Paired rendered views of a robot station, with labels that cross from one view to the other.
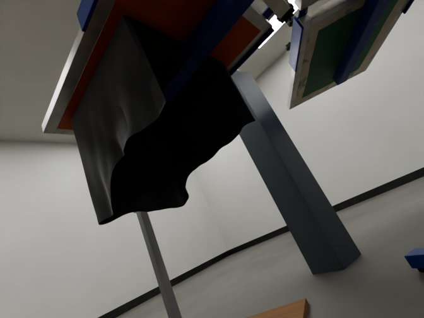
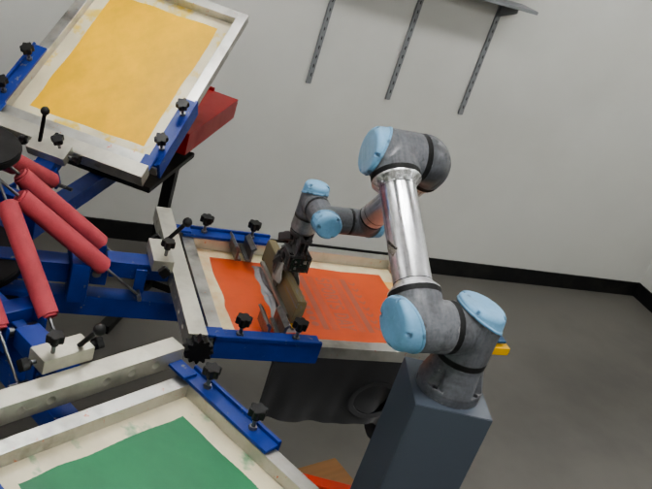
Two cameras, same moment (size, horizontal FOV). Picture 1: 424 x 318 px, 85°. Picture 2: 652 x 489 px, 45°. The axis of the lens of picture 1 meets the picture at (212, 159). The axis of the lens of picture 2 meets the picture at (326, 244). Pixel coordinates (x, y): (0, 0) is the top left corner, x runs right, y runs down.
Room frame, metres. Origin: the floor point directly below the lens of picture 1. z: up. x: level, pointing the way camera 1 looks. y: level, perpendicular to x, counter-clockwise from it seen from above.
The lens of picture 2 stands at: (1.70, -1.87, 2.16)
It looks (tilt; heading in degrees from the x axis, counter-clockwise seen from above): 25 degrees down; 117
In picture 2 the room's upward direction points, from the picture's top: 18 degrees clockwise
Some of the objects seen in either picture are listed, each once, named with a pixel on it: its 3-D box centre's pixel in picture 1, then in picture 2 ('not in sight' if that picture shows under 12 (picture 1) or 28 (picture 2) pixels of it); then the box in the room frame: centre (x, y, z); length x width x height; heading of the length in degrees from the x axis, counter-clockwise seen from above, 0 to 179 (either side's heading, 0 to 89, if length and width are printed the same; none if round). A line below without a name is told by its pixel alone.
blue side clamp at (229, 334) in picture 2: (240, 52); (265, 344); (0.81, -0.30, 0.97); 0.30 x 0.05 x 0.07; 53
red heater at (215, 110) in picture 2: not in sight; (162, 107); (-0.47, 0.52, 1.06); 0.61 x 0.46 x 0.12; 113
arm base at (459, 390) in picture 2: not in sight; (455, 370); (1.31, -0.34, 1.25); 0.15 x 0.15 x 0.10
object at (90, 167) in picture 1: (114, 129); not in sight; (0.59, 0.23, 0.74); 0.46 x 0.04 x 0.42; 53
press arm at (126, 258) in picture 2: not in sight; (137, 266); (0.39, -0.39, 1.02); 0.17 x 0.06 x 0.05; 53
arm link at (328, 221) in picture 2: not in sight; (329, 219); (0.76, -0.09, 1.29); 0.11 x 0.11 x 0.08; 55
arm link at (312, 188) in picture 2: not in sight; (312, 201); (0.67, -0.05, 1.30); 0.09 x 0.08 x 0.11; 145
